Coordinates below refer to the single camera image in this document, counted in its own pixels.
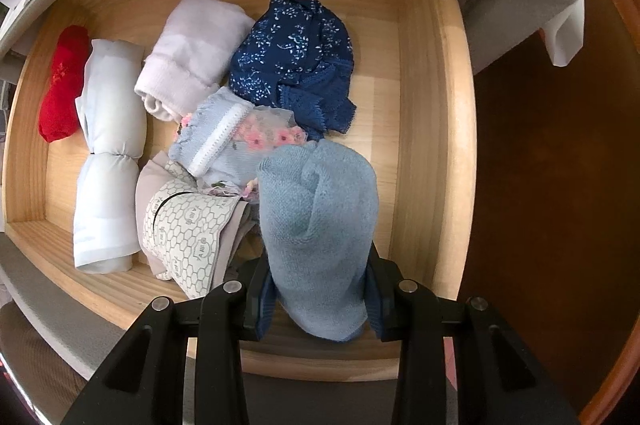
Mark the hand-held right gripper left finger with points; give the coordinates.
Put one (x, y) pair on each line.
(265, 305)

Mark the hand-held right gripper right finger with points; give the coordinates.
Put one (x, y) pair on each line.
(375, 310)

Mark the light blue terry sock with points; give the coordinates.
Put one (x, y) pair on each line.
(315, 230)

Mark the beige honeycomb-print underwear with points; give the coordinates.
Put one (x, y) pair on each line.
(185, 230)

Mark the light blue floral sock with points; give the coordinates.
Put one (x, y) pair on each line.
(220, 135)

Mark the grey-fronted wooden drawer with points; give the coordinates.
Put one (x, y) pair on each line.
(425, 105)

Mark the pale blue underwear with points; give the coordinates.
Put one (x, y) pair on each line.
(107, 115)

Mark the navy floral lace underwear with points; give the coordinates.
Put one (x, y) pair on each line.
(290, 50)

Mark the white ribbed sock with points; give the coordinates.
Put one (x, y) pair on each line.
(190, 50)

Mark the red sock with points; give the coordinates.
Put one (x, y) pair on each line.
(62, 85)

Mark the white patterned cabinet cover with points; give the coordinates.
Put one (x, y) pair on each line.
(565, 35)

